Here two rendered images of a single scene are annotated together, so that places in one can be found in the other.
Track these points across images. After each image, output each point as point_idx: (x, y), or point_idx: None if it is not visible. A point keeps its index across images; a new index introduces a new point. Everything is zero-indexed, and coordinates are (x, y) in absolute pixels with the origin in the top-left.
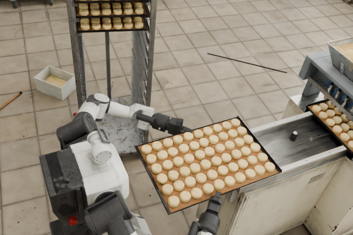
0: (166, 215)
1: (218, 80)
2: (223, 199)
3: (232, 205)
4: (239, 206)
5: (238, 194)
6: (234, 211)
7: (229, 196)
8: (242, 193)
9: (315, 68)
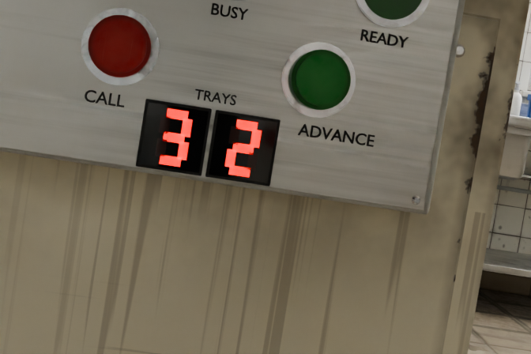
0: None
1: None
2: (250, 353)
3: (402, 279)
4: (493, 193)
5: (460, 65)
6: (446, 318)
7: (420, 138)
8: (510, 7)
9: None
